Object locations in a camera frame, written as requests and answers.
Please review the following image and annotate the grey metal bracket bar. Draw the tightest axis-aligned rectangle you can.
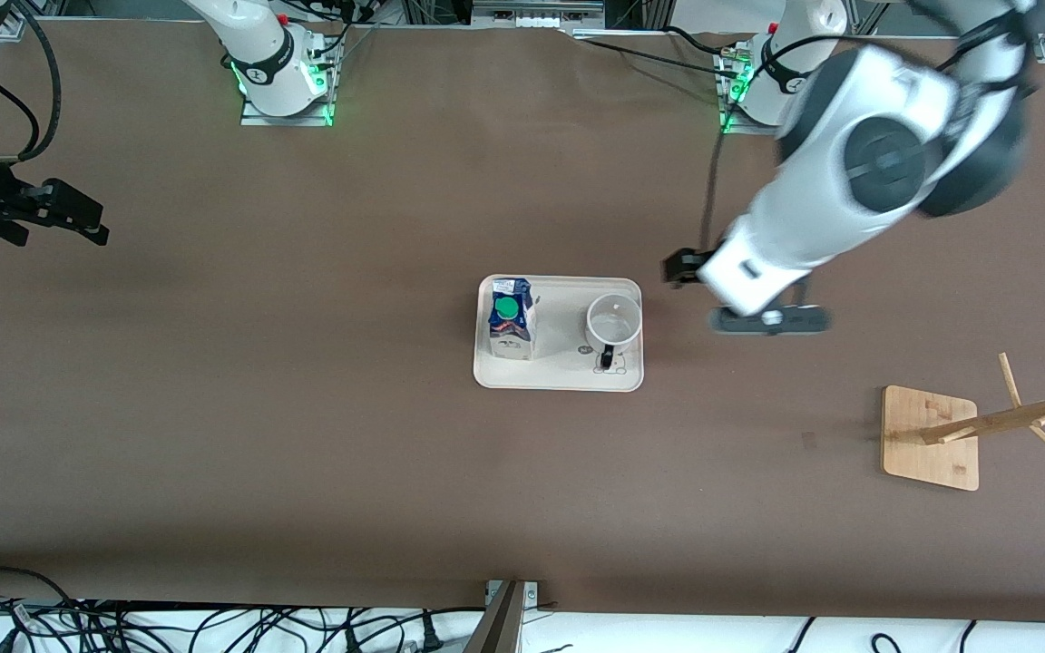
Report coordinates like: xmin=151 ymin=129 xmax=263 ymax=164
xmin=464 ymin=579 xmax=542 ymax=653

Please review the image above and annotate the white rabbit print tray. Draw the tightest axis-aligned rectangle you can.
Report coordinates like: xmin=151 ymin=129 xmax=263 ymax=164
xmin=473 ymin=275 xmax=646 ymax=393

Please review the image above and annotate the wooden cup stand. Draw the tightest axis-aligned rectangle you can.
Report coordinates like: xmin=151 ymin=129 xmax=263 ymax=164
xmin=881 ymin=352 xmax=1045 ymax=492

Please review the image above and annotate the black cable with plug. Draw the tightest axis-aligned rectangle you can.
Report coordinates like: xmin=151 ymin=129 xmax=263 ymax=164
xmin=341 ymin=608 xmax=487 ymax=653

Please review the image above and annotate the black cable across table edge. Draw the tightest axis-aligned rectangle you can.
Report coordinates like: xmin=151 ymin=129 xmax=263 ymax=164
xmin=568 ymin=25 xmax=746 ymax=78

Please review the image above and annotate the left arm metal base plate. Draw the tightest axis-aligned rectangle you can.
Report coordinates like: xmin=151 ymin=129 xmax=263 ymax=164
xmin=716 ymin=41 xmax=816 ymax=137

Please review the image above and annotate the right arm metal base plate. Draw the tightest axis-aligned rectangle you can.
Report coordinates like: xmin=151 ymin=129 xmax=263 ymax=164
xmin=239 ymin=25 xmax=337 ymax=128

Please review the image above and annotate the white smiley face cup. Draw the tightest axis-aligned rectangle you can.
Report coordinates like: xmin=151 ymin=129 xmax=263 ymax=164
xmin=585 ymin=292 xmax=644 ymax=375

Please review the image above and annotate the blue white milk carton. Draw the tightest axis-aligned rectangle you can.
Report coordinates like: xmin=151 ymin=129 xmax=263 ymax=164
xmin=487 ymin=278 xmax=538 ymax=362

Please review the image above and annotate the grey device with white sockets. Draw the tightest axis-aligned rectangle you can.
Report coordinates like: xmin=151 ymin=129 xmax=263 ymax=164
xmin=471 ymin=0 xmax=607 ymax=34

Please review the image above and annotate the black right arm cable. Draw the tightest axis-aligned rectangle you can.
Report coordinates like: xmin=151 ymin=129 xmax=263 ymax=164
xmin=0 ymin=0 xmax=63 ymax=166

